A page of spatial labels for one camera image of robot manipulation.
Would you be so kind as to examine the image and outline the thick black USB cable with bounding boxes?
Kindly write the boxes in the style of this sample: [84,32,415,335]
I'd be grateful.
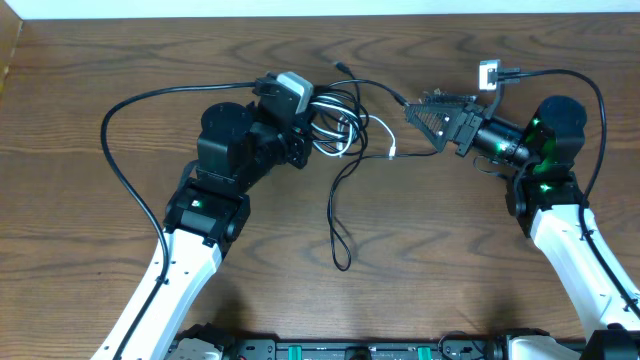
[309,60,371,273]

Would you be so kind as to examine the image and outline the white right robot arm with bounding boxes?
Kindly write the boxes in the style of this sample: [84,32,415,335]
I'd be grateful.
[405,95,639,338]

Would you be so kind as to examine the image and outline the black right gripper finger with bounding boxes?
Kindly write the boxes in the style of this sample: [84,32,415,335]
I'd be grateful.
[424,89,478,105]
[404,104,468,152]

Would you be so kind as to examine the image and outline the white USB cable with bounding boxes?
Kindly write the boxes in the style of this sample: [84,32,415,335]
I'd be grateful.
[309,94,399,161]

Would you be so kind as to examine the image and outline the thin black USB cable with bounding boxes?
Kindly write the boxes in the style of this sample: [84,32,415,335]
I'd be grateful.
[327,78,441,160]

